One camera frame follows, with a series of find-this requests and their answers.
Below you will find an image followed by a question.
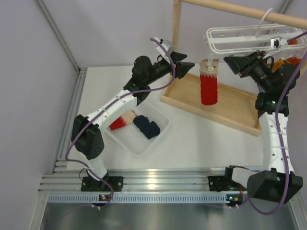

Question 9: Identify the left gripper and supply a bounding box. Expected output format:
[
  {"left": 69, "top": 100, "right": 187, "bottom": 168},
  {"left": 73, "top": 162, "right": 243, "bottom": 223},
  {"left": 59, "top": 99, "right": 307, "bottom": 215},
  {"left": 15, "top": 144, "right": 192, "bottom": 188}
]
[{"left": 144, "top": 51, "right": 194, "bottom": 85}]

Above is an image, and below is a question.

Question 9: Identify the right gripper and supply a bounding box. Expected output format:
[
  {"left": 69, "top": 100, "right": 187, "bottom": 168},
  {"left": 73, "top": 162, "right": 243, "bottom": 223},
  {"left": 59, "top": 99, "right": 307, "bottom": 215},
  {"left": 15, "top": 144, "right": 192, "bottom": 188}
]
[{"left": 224, "top": 50, "right": 273, "bottom": 92}]

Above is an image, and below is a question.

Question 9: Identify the red and beige sock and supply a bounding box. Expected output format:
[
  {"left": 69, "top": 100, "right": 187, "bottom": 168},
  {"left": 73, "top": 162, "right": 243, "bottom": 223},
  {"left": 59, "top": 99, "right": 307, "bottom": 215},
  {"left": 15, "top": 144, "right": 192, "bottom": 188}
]
[{"left": 199, "top": 57, "right": 219, "bottom": 105}]

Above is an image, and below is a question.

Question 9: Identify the white plastic clip hanger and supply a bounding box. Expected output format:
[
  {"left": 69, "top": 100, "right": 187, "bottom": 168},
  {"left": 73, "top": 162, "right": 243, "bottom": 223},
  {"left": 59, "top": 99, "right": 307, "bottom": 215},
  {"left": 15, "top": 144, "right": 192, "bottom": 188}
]
[{"left": 204, "top": 8, "right": 307, "bottom": 59}]

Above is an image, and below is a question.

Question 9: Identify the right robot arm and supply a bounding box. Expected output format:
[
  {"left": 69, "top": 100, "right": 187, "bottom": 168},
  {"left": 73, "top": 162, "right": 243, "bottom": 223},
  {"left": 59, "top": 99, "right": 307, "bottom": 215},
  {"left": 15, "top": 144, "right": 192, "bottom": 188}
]
[{"left": 224, "top": 51, "right": 303, "bottom": 204}]

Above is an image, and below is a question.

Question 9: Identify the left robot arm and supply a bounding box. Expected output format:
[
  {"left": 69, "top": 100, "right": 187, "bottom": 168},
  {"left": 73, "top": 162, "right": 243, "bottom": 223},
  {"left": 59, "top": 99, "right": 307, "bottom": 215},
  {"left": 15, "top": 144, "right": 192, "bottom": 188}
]
[{"left": 71, "top": 52, "right": 195, "bottom": 190}]

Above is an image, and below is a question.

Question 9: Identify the yellow sock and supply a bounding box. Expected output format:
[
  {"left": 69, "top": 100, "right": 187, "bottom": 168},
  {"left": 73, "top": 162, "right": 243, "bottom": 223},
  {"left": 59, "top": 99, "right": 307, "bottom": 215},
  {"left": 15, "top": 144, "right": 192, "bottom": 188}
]
[{"left": 273, "top": 59, "right": 285, "bottom": 72}]

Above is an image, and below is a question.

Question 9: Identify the orange sock near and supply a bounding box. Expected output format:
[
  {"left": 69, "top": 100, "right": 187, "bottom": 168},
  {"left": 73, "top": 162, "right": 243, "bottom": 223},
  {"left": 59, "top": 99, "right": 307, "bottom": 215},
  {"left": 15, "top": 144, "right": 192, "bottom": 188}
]
[{"left": 285, "top": 57, "right": 302, "bottom": 66}]

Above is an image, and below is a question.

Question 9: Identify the orange sock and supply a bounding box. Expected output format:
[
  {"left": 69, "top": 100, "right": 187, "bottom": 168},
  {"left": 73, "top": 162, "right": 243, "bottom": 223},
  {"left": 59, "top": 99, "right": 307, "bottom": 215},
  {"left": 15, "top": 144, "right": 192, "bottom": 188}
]
[
  {"left": 285, "top": 57, "right": 302, "bottom": 66},
  {"left": 288, "top": 39, "right": 298, "bottom": 45}
]

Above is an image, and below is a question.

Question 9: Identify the orange sock far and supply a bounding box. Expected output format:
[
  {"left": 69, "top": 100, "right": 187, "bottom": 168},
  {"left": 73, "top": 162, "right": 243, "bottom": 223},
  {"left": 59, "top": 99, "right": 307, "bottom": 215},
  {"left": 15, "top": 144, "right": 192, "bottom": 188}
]
[{"left": 288, "top": 39, "right": 298, "bottom": 45}]

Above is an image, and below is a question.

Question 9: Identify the navy blue sock pair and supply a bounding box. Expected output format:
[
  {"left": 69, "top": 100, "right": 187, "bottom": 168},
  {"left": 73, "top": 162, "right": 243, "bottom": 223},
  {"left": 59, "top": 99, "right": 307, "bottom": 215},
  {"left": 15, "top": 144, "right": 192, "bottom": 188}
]
[{"left": 133, "top": 115, "right": 161, "bottom": 139}]

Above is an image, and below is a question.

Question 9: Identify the clear plastic bin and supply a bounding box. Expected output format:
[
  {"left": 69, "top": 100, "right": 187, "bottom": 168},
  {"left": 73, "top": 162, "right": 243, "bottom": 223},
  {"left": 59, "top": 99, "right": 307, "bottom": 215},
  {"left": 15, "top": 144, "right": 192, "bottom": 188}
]
[{"left": 103, "top": 101, "right": 171, "bottom": 157}]

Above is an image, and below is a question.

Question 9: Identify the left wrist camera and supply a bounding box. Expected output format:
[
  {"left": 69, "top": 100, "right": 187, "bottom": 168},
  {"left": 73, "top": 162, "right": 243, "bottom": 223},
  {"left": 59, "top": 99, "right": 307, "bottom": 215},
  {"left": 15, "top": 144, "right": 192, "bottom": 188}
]
[{"left": 154, "top": 37, "right": 174, "bottom": 63}]

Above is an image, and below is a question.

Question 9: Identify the wooden drying rack frame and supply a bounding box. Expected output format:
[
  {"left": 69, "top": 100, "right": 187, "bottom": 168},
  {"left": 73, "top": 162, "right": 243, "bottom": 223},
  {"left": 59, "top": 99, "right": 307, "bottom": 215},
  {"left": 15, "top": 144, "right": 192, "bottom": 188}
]
[{"left": 161, "top": 0, "right": 307, "bottom": 136}]

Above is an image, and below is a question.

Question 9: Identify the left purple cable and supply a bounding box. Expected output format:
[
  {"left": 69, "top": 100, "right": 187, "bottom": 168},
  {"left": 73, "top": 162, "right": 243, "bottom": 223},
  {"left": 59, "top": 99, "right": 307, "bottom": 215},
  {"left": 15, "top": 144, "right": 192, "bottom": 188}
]
[{"left": 65, "top": 37, "right": 177, "bottom": 210}]

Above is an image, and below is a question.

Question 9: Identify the aluminium rail beam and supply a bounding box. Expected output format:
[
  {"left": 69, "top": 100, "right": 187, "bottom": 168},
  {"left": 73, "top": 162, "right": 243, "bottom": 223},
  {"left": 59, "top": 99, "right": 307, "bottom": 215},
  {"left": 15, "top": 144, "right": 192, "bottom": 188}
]
[{"left": 38, "top": 168, "right": 224, "bottom": 193}]

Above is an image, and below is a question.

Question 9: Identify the aluminium corner frame post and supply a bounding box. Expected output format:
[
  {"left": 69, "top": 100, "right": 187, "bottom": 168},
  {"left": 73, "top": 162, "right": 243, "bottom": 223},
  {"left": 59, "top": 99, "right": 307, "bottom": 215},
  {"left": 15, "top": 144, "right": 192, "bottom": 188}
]
[{"left": 34, "top": 0, "right": 80, "bottom": 73}]

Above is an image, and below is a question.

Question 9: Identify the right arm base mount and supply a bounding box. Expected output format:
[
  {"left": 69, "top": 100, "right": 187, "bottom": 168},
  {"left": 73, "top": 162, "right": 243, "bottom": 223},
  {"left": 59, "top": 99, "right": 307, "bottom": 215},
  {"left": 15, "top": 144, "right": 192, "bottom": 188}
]
[{"left": 208, "top": 165, "right": 240, "bottom": 192}]

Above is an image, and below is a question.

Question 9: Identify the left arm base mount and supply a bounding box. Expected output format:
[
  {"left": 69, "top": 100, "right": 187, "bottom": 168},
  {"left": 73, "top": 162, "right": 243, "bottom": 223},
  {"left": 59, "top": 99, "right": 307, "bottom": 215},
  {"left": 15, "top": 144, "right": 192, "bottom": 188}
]
[{"left": 81, "top": 172, "right": 123, "bottom": 192}]

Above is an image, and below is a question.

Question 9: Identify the grey slotted cable duct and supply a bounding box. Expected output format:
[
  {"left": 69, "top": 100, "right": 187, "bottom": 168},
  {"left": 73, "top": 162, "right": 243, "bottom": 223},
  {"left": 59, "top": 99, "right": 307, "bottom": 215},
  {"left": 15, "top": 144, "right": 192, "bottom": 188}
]
[{"left": 48, "top": 193, "right": 242, "bottom": 204}]

